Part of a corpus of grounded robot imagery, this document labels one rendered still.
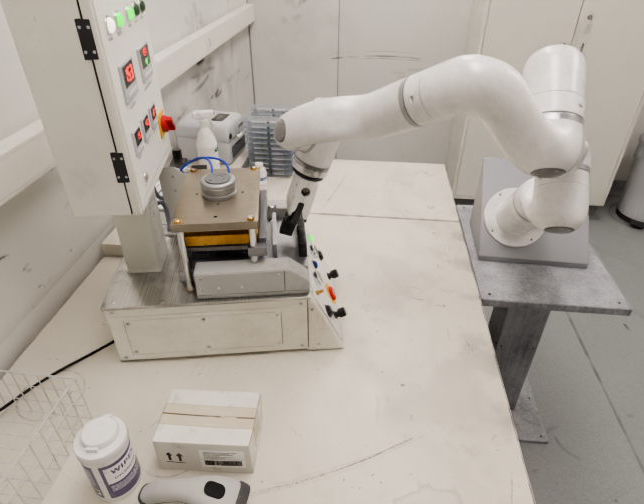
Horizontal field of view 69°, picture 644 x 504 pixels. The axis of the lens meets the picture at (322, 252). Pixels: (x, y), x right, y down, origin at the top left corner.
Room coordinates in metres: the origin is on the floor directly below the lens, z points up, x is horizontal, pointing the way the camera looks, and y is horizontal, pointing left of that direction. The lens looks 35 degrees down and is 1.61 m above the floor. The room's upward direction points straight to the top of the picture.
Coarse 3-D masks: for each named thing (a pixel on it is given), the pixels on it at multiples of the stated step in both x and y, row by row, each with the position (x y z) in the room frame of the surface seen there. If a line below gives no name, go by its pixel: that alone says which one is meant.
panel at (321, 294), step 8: (312, 264) 0.98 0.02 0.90; (320, 264) 1.07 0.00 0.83; (320, 272) 1.02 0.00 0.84; (328, 272) 1.11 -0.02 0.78; (312, 280) 0.90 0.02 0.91; (328, 280) 1.05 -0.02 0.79; (312, 288) 0.86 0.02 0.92; (320, 288) 0.93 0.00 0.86; (320, 296) 0.89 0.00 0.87; (328, 296) 0.96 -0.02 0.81; (320, 304) 0.85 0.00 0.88; (328, 304) 0.91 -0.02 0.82; (336, 320) 0.90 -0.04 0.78; (336, 328) 0.86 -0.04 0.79
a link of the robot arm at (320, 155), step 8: (312, 144) 0.93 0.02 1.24; (320, 144) 0.94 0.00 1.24; (328, 144) 0.95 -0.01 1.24; (336, 144) 0.96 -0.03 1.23; (296, 152) 0.98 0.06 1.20; (304, 152) 0.95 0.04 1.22; (312, 152) 0.94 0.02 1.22; (320, 152) 0.95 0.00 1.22; (328, 152) 0.95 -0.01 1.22; (304, 160) 0.95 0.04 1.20; (312, 160) 0.95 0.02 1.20; (320, 160) 0.95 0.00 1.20; (328, 160) 0.96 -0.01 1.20
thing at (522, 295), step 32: (480, 288) 1.07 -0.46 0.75; (512, 288) 1.07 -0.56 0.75; (544, 288) 1.07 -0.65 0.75; (576, 288) 1.07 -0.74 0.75; (608, 288) 1.07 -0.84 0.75; (512, 320) 1.21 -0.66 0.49; (544, 320) 1.20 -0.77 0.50; (512, 352) 1.21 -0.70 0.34; (512, 384) 1.20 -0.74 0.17; (512, 416) 1.17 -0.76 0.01
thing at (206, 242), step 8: (184, 232) 0.88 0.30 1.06; (192, 232) 0.88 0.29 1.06; (200, 232) 0.88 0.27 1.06; (208, 232) 0.88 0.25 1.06; (216, 232) 0.88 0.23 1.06; (224, 232) 0.88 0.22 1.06; (232, 232) 0.88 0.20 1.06; (240, 232) 0.88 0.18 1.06; (256, 232) 0.88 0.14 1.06; (192, 240) 0.86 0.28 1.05; (200, 240) 0.86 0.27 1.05; (208, 240) 0.86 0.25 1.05; (216, 240) 0.87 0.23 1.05; (224, 240) 0.87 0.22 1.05; (232, 240) 0.87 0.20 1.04; (240, 240) 0.87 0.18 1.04; (248, 240) 0.87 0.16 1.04; (192, 248) 0.86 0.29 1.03; (200, 248) 0.86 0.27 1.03; (208, 248) 0.86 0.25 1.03; (216, 248) 0.87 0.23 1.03; (224, 248) 0.87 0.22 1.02; (232, 248) 0.87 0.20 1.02; (240, 248) 0.87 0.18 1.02
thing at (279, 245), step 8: (272, 216) 1.03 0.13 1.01; (272, 224) 0.99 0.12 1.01; (280, 224) 1.06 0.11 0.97; (272, 232) 0.96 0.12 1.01; (296, 232) 1.02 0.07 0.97; (272, 240) 0.92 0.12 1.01; (280, 240) 0.98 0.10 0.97; (288, 240) 0.98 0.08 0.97; (296, 240) 0.98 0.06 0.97; (272, 248) 0.95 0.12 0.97; (280, 248) 0.95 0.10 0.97; (288, 248) 0.95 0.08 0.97; (296, 248) 0.95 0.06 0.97; (264, 256) 0.91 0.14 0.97; (272, 256) 0.91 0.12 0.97; (280, 256) 0.91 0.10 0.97; (288, 256) 0.91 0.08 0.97; (296, 256) 0.91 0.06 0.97; (304, 264) 0.88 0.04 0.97; (192, 272) 0.85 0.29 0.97; (184, 280) 0.85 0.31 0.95
